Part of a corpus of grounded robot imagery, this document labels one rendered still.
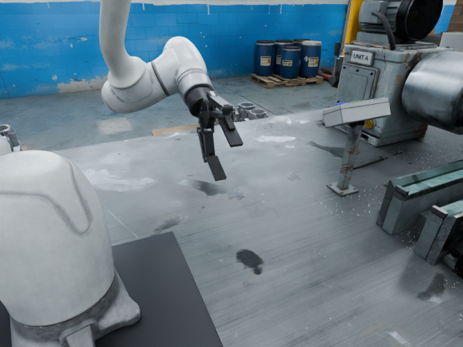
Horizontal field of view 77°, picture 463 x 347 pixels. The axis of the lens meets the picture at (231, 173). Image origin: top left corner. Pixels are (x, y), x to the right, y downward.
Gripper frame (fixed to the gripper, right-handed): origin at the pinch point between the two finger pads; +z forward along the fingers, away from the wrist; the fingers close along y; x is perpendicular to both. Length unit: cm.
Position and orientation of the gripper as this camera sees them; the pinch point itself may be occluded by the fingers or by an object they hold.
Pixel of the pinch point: (227, 160)
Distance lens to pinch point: 67.6
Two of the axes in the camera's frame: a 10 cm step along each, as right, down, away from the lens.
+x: -8.9, 1.6, -4.2
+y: -2.7, 5.4, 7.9
